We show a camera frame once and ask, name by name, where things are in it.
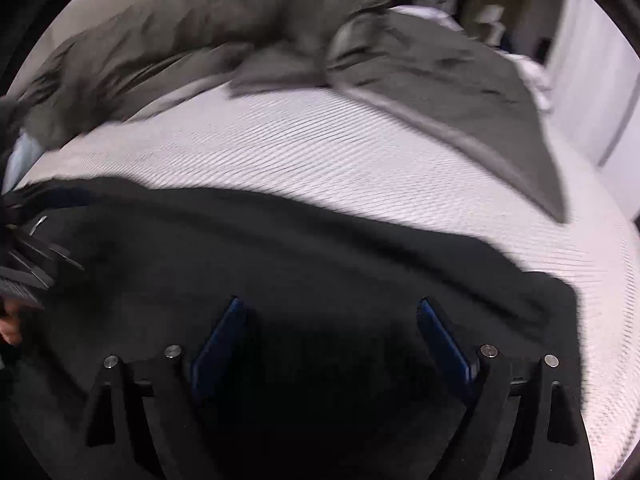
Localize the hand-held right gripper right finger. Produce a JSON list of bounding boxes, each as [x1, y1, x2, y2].
[[416, 297, 595, 480]]

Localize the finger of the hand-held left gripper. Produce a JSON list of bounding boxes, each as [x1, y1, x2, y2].
[[27, 215, 86, 291]]

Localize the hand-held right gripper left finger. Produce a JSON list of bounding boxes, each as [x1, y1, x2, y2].
[[82, 296, 251, 480]]

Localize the black pants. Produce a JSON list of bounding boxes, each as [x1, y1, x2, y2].
[[0, 177, 586, 480]]

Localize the person's left hand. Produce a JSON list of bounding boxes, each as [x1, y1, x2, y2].
[[0, 304, 24, 346]]

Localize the pale blue pillow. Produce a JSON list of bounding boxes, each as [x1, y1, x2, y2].
[[5, 132, 45, 191]]

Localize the white ribbed mattress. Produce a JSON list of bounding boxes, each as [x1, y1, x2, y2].
[[10, 75, 640, 461]]

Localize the dark grey blanket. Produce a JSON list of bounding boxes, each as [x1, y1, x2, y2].
[[227, 7, 571, 223]]

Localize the olive grey puffy comforter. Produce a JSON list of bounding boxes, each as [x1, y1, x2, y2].
[[0, 0, 388, 153]]

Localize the white curtain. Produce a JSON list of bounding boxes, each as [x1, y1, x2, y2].
[[545, 0, 640, 221]]

